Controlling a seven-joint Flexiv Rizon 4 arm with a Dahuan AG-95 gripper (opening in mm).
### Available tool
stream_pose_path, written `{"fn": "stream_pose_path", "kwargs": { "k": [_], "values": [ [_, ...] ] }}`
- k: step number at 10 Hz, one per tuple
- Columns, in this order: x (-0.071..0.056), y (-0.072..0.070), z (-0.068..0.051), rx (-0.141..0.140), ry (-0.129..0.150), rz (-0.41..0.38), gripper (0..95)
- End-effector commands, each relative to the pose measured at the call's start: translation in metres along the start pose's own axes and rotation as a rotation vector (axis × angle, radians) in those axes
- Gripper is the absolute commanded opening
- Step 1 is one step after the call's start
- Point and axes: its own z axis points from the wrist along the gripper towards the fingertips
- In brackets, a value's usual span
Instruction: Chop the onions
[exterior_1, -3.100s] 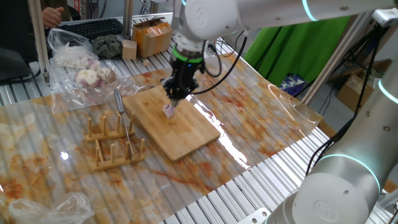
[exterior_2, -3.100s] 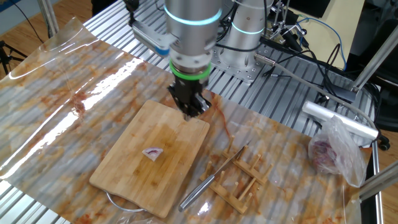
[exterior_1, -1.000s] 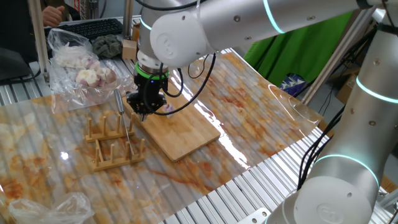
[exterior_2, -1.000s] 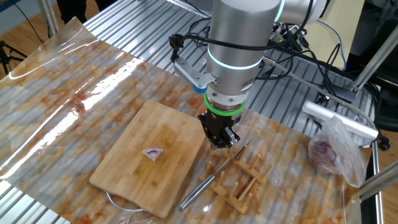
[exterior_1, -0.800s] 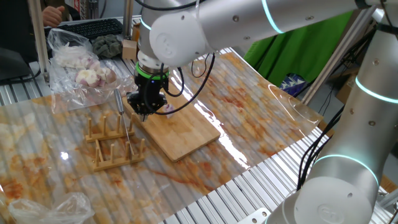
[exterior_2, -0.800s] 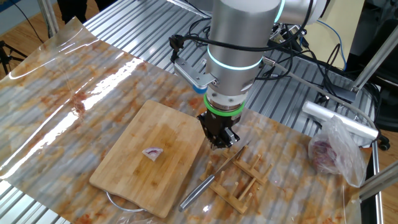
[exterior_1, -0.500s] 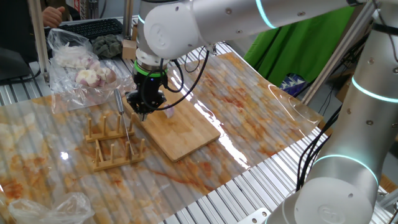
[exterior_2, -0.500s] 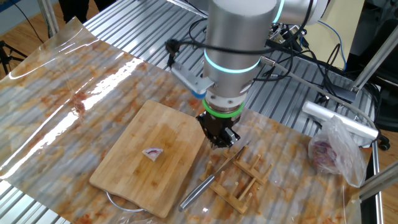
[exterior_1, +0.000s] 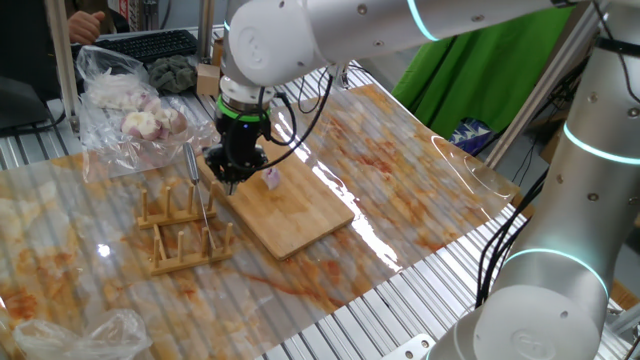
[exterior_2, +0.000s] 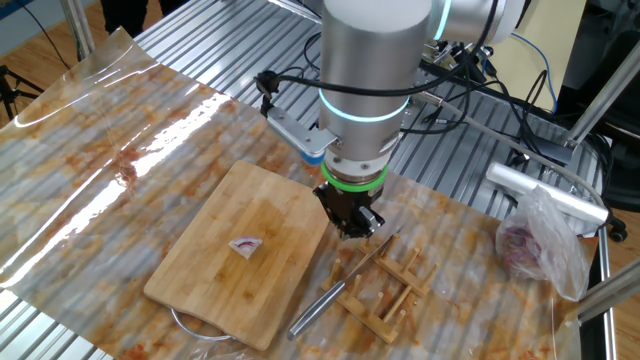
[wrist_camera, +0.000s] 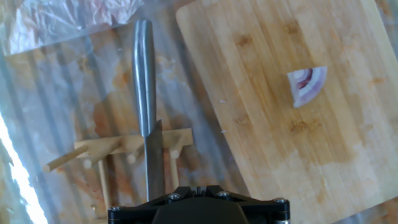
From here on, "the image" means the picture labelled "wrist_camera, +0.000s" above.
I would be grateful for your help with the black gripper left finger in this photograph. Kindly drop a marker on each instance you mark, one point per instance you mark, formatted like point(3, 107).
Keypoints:
point(130, 214)

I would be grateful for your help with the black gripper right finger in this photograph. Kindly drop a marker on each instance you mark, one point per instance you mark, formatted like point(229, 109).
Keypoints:
point(267, 211)

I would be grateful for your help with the red onion wedge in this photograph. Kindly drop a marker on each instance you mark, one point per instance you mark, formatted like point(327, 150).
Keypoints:
point(308, 87)

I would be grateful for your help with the wooden cutting board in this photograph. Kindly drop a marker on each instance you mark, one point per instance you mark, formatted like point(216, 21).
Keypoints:
point(295, 155)

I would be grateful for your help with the plastic bag of garlic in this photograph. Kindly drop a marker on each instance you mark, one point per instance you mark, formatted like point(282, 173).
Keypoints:
point(62, 21)

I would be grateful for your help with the marble pattern plastic mat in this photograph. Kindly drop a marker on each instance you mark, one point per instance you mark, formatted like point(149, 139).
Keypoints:
point(62, 93)

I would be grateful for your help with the steel cleaver knife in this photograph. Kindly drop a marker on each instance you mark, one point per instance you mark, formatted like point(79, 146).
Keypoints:
point(144, 77)

